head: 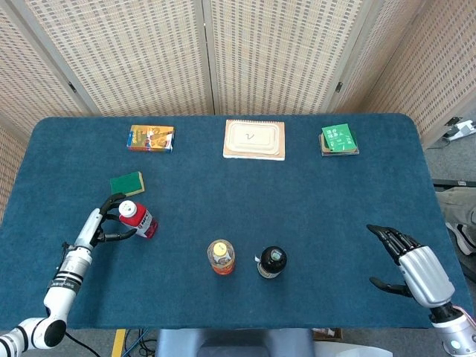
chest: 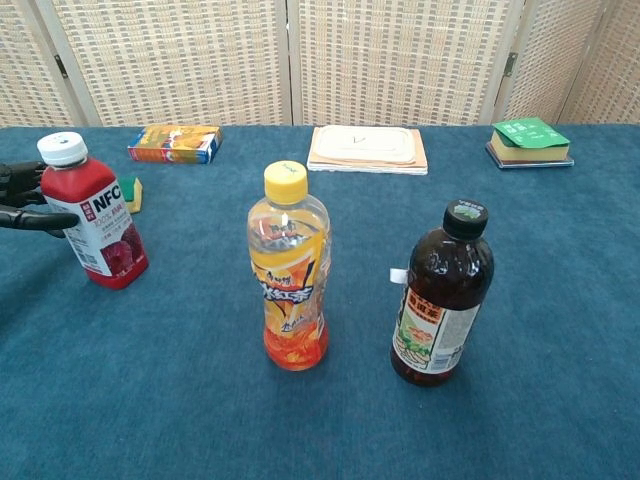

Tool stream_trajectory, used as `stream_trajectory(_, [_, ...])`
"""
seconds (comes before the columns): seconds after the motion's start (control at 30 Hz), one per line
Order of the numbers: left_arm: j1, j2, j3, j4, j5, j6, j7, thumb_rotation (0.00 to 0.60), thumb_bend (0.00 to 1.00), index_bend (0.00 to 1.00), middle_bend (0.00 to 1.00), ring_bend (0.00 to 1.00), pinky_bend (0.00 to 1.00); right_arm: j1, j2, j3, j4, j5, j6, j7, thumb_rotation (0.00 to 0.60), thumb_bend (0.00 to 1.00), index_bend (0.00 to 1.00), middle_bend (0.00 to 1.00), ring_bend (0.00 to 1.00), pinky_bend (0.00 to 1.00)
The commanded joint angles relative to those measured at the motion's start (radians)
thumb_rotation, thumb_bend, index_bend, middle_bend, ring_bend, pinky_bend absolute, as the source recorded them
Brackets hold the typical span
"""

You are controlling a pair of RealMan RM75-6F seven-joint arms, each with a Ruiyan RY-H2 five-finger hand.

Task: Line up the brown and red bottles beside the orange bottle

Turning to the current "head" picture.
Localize dark tea bottle black cap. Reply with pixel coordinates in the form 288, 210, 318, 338
254, 245, 288, 280

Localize white power strip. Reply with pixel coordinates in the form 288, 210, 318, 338
442, 119, 476, 141

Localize green and yellow sponge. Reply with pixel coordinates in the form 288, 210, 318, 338
109, 170, 146, 197

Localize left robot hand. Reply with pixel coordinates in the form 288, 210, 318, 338
72, 192, 138, 252

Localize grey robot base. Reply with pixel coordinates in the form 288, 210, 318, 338
154, 327, 315, 357

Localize cardboard box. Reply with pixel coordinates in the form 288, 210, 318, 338
312, 327, 342, 341

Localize white plastic cover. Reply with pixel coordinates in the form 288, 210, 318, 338
315, 341, 392, 357

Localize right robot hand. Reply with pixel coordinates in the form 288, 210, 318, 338
366, 224, 457, 308

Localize beige paper tray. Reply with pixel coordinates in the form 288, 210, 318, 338
226, 122, 280, 155

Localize person's shoe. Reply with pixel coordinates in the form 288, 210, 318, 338
446, 221, 476, 256

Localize orange tea bottle yellow cap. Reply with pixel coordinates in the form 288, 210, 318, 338
206, 239, 237, 277

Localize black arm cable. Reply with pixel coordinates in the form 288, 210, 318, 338
65, 330, 102, 357

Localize black metal bar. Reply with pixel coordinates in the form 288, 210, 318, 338
433, 178, 476, 188

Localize yellow floor tape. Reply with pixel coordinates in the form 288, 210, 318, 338
111, 328, 127, 357

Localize beige spiral notebook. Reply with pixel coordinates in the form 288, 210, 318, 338
222, 119, 286, 161

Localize blue tablecloth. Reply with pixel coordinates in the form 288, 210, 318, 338
0, 113, 462, 331

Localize green booklet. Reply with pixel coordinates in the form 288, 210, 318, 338
321, 123, 358, 152

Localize red NFC juice bottle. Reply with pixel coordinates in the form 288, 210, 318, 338
118, 199, 159, 239

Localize thick book yellow pages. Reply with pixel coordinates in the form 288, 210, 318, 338
318, 129, 361, 155

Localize blue cable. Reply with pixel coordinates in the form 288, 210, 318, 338
124, 328, 150, 357

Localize person's khaki trouser leg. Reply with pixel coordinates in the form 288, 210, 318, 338
434, 187, 476, 226

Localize woven folding screen panel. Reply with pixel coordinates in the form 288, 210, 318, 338
327, 0, 428, 115
0, 113, 38, 224
202, 0, 384, 115
7, 0, 216, 117
366, 0, 476, 148
0, 0, 94, 129

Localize orange snack box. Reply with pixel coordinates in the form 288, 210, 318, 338
126, 124, 176, 154

